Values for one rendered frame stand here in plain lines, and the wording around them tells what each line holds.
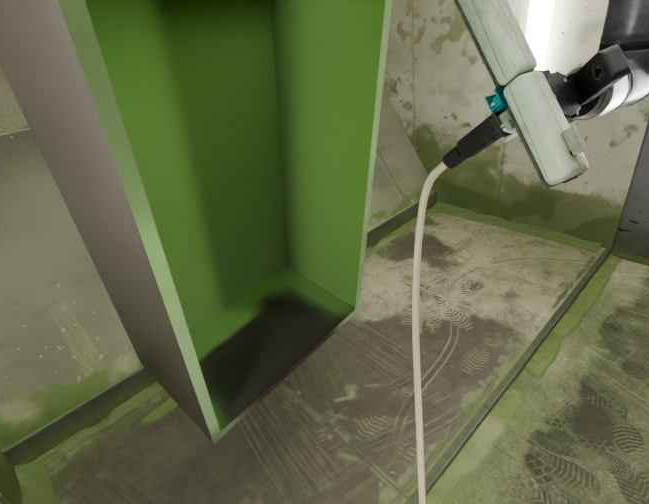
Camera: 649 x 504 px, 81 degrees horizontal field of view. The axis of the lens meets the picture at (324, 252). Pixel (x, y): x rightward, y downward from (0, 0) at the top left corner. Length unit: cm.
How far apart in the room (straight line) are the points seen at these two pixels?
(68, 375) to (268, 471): 88
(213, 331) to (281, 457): 52
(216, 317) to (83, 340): 69
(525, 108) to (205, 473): 142
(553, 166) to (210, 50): 76
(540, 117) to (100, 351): 171
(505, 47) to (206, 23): 65
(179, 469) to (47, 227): 109
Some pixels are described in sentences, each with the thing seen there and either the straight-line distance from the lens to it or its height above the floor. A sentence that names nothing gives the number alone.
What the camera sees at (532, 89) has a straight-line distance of 61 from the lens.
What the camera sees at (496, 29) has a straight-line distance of 64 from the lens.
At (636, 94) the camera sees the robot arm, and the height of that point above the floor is 114.
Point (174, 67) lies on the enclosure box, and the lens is 98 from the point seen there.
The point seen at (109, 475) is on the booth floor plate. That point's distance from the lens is 175.
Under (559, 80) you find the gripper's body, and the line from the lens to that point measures 74.
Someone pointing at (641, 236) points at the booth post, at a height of 16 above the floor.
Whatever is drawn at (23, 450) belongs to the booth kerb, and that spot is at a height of 13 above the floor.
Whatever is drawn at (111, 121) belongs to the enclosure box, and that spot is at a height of 124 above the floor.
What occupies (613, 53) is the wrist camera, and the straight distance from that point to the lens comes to 69.
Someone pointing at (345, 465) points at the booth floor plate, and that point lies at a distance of 147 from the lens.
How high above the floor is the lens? 131
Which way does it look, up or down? 30 degrees down
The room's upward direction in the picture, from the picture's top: 9 degrees counter-clockwise
